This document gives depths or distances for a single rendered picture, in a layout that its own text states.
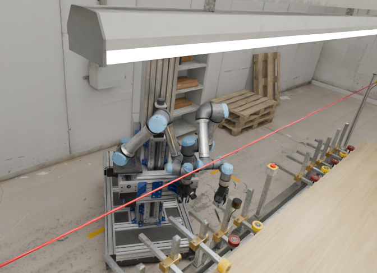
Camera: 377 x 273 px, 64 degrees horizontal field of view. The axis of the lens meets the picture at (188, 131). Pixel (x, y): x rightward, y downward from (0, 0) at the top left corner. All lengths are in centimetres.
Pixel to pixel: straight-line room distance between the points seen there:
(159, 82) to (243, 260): 138
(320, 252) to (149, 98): 164
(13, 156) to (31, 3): 175
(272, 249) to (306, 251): 23
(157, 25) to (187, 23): 7
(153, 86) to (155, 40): 181
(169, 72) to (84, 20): 183
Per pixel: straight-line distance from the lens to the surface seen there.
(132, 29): 52
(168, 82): 236
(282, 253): 223
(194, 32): 62
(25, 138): 408
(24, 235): 351
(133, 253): 291
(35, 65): 380
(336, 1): 125
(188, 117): 534
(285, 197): 307
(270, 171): 242
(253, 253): 216
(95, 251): 323
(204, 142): 210
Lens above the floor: 245
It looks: 27 degrees down
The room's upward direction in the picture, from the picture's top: 8 degrees clockwise
